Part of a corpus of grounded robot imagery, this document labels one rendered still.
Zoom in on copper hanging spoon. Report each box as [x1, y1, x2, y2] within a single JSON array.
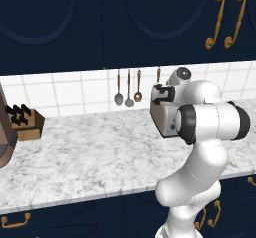
[[133, 69, 143, 103]]

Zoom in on navy base drawer front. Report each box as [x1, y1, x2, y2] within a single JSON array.
[[0, 196, 125, 238]]

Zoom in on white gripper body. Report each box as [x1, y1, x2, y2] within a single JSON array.
[[151, 83, 177, 105]]

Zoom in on navy base cupboard door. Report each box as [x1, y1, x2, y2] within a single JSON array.
[[123, 190, 172, 238], [204, 175, 256, 238]]

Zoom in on grey hanging spoon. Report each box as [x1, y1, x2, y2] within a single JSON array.
[[124, 69, 135, 108], [114, 69, 125, 107]]

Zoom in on wooden knife block black knives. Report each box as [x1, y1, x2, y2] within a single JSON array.
[[4, 104, 46, 142]]

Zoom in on navy wall cupboard door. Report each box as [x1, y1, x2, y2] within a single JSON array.
[[100, 0, 232, 70], [229, 0, 256, 63], [0, 0, 103, 77]]

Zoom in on gold curved cupboard handle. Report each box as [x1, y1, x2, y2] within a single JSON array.
[[223, 0, 248, 49], [207, 199, 222, 229], [204, 0, 226, 50], [194, 207, 208, 232]]

